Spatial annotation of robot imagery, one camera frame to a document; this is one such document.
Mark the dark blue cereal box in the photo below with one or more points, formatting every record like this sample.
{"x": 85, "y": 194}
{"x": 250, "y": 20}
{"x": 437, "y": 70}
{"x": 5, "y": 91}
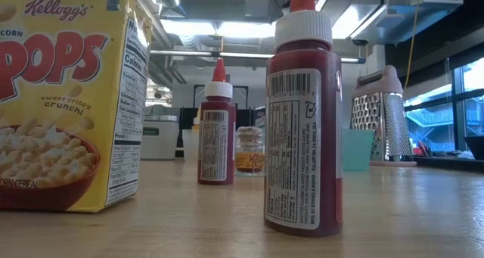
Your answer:
{"x": 260, "y": 118}

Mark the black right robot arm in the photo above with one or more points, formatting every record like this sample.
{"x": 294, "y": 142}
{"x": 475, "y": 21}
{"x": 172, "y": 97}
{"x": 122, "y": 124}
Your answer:
{"x": 475, "y": 149}

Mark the black computer monitor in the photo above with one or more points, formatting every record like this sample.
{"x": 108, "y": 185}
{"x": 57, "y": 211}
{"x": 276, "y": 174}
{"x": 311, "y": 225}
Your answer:
{"x": 188, "y": 118}
{"x": 244, "y": 118}

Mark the small brown spice jar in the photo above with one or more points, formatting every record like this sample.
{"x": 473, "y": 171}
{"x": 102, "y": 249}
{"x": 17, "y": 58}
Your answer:
{"x": 249, "y": 152}

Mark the red food colouring bottle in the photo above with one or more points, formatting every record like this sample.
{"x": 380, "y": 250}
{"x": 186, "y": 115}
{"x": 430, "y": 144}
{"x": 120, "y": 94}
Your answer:
{"x": 216, "y": 144}
{"x": 302, "y": 156}

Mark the frosted white plastic bin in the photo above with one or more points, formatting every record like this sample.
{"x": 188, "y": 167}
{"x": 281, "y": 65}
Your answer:
{"x": 160, "y": 146}

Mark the grey ceiling pipe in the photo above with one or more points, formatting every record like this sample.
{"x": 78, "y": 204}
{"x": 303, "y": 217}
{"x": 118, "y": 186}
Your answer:
{"x": 189, "y": 53}

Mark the fluorescent ceiling light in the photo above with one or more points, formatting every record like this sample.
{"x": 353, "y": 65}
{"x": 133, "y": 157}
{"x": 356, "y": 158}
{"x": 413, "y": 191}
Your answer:
{"x": 189, "y": 27}

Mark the grey ceiling junction box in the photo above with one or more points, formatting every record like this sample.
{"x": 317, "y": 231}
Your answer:
{"x": 261, "y": 6}

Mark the teal plastic tray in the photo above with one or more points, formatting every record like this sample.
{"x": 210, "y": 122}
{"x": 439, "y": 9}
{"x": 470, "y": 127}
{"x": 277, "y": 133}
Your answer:
{"x": 357, "y": 152}

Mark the pink metal box grater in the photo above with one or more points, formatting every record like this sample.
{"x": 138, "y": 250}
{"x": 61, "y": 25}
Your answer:
{"x": 378, "y": 118}

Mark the yellow Corn Pops box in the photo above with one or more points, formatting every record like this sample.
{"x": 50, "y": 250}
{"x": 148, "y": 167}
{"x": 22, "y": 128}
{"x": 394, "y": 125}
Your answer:
{"x": 56, "y": 99}

